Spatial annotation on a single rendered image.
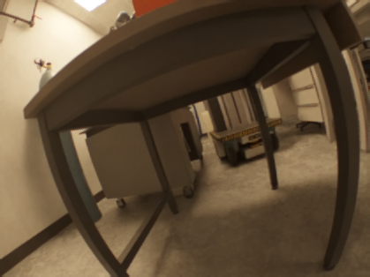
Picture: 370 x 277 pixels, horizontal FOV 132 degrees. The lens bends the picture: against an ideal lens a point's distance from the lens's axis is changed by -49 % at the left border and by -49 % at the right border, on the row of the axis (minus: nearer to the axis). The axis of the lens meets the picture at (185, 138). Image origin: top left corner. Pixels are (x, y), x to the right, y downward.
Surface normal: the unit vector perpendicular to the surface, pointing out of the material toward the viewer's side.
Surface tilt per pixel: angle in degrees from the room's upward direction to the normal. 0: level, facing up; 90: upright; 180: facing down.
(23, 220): 90
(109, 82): 90
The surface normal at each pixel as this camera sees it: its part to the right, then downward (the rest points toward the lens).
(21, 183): 0.94, -0.28
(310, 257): -0.30, -0.95
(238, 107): -0.06, 0.10
